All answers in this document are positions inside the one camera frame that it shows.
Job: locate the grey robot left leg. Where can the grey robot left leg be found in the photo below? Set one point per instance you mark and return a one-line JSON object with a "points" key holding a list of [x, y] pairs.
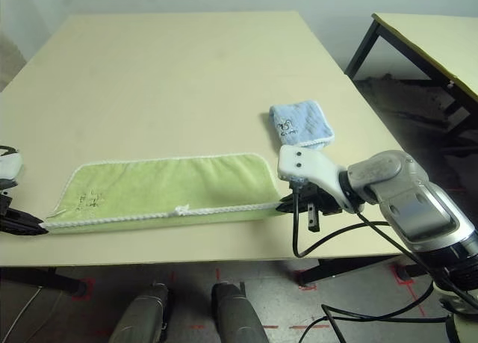
{"points": [[142, 317]]}

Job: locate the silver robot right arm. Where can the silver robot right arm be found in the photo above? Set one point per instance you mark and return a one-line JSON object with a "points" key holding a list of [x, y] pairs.
{"points": [[403, 193]]}

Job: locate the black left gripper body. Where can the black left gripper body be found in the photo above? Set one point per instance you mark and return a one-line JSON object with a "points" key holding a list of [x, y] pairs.
{"points": [[4, 208]]}

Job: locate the beige side table black frame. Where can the beige side table black frame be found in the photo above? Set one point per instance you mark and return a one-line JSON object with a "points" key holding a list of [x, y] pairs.
{"points": [[429, 36]]}

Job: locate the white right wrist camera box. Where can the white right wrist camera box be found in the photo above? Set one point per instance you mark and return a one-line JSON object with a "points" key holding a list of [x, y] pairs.
{"points": [[310, 163]]}

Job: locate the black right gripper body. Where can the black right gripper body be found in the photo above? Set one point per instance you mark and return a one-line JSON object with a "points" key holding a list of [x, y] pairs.
{"points": [[325, 204]]}

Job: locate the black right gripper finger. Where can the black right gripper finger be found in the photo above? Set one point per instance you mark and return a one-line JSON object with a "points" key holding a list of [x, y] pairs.
{"points": [[293, 207], [291, 200]]}

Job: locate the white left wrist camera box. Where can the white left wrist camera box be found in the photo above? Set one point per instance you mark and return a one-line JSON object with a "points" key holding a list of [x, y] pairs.
{"points": [[9, 167]]}

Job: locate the folded light blue towel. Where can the folded light blue towel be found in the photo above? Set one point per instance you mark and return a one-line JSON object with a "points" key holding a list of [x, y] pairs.
{"points": [[302, 119]]}

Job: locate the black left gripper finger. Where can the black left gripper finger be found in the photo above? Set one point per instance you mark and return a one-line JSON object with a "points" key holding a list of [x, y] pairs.
{"points": [[22, 217], [22, 229]]}

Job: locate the black table leg base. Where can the black table leg base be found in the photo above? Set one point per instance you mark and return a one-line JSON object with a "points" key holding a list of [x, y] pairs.
{"points": [[56, 281], [336, 270]]}

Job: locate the green towel with white trim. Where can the green towel with white trim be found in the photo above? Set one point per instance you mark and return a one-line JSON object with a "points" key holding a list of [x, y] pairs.
{"points": [[168, 186]]}

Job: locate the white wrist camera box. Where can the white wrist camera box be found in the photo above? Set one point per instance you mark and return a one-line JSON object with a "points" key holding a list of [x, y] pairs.
{"points": [[9, 167], [310, 163]]}

